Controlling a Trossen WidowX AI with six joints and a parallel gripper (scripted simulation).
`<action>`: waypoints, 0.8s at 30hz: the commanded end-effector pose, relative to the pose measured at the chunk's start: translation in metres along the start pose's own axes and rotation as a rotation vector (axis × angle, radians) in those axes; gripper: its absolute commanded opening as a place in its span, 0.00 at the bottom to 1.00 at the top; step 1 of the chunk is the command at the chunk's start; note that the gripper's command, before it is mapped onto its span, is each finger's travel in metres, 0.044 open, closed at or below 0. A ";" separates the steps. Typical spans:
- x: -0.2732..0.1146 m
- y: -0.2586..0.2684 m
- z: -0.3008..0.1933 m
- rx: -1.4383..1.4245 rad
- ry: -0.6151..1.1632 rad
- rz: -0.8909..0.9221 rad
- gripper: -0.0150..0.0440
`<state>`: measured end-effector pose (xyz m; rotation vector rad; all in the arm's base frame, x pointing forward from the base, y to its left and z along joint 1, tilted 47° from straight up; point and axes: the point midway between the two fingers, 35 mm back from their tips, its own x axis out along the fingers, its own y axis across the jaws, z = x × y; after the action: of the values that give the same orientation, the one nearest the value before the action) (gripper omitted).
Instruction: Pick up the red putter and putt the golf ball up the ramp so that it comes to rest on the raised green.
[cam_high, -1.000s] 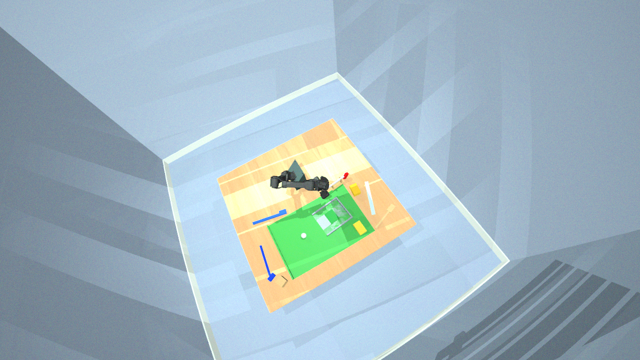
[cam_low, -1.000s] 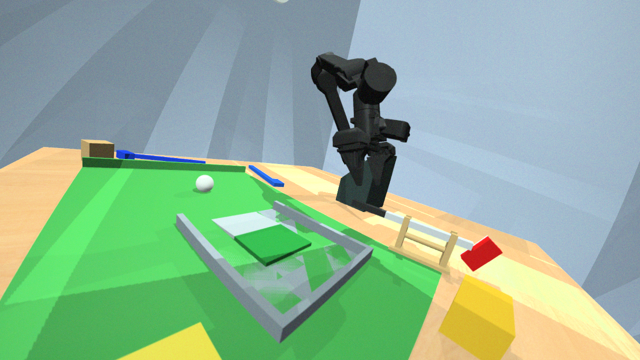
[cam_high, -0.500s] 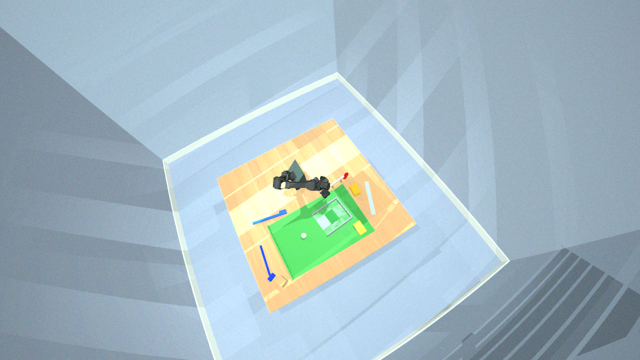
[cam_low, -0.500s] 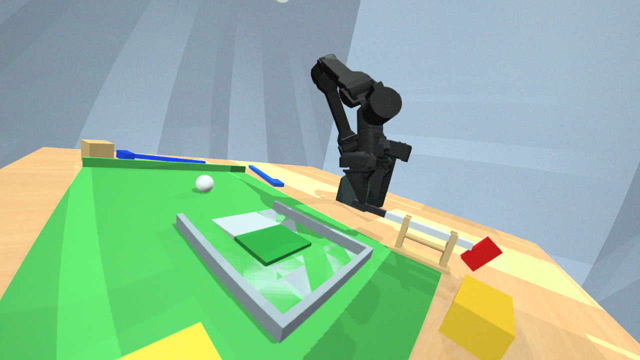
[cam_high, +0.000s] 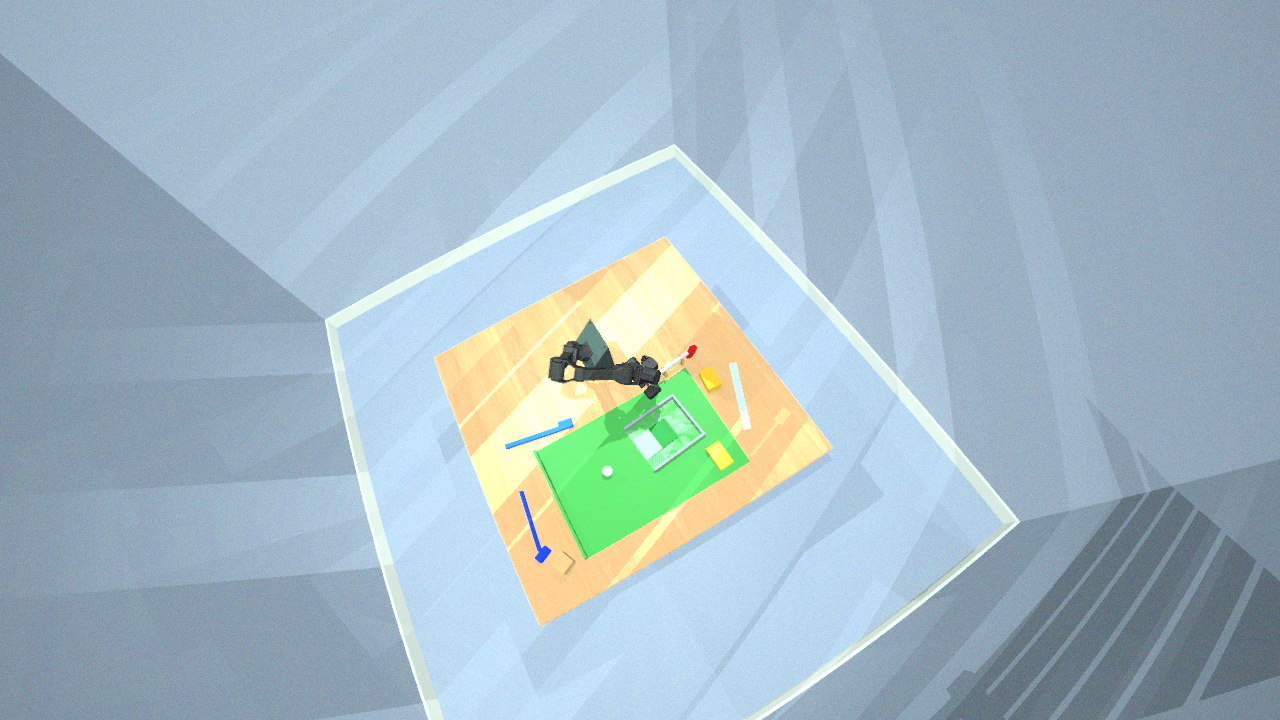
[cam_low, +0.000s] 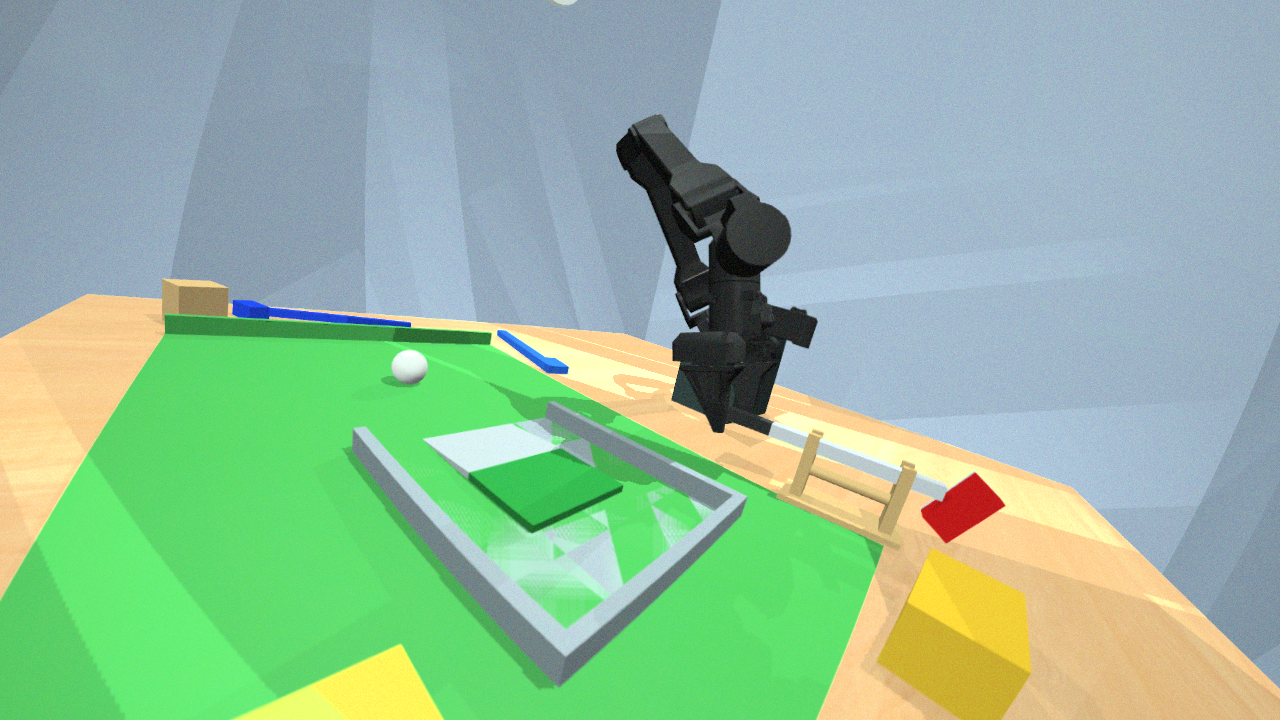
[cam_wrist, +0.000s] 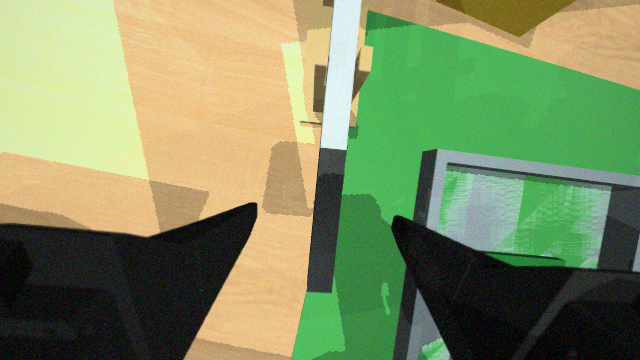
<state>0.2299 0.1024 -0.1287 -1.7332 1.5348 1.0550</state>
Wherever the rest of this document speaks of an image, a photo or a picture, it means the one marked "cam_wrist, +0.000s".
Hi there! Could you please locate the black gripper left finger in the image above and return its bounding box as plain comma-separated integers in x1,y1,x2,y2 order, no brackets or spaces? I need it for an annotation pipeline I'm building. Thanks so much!
0,202,258,360

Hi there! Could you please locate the yellow cube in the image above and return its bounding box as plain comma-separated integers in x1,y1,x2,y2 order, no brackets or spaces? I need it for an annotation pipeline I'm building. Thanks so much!
436,0,576,37

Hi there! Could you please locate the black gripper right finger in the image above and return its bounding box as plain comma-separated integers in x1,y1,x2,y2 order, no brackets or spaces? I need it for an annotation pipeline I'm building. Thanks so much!
391,215,640,360

